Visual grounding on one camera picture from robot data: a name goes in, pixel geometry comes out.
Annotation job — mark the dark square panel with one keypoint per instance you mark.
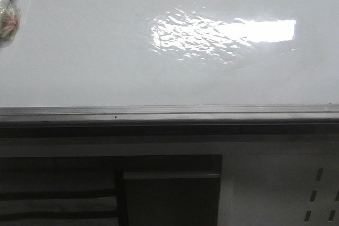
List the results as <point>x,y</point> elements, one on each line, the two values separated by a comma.
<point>168,190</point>

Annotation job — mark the grey aluminium whiteboard frame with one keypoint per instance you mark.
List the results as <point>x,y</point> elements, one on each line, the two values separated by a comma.
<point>245,119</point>

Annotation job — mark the white perforated cabinet panel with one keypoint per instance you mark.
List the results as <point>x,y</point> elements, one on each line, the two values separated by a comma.
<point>280,184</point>

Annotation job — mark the tape-wrapped gripper finger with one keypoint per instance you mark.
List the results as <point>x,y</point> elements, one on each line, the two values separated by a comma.
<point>10,22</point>

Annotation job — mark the white whiteboard surface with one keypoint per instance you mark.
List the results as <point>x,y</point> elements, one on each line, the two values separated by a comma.
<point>172,52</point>

